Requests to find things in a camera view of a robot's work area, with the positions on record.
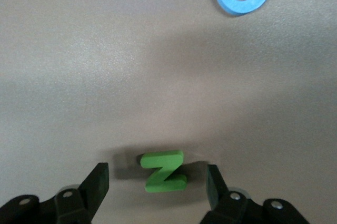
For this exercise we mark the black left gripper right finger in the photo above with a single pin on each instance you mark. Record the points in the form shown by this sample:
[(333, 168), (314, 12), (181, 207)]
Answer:
[(237, 208)]

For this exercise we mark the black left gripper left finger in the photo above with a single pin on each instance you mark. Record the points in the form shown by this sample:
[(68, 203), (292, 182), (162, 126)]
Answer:
[(79, 205)]

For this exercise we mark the green foam letter N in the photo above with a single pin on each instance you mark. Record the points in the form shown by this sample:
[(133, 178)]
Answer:
[(162, 160)]

